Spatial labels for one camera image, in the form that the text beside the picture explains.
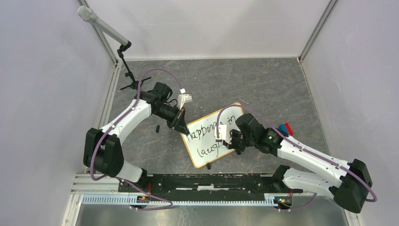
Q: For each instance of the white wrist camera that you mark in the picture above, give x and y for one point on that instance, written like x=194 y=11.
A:
x=183 y=98
x=222 y=133

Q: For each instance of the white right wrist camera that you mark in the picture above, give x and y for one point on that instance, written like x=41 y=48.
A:
x=222 y=133

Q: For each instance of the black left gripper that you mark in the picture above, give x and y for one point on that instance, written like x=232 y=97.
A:
x=178 y=123

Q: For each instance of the grey microphone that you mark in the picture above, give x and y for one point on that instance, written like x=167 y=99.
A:
x=89 y=16

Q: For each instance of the blue red whiteboard eraser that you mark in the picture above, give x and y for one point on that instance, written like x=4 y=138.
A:
x=285 y=129

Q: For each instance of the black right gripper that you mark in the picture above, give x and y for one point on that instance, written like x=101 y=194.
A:
x=232 y=133

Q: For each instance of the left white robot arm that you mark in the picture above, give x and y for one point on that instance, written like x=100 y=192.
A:
x=103 y=147

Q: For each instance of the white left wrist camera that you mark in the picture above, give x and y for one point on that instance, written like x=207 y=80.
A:
x=183 y=98

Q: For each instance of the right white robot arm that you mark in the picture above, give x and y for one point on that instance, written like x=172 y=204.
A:
x=348 y=183

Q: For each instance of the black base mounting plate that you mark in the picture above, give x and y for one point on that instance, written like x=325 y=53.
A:
x=214 y=187

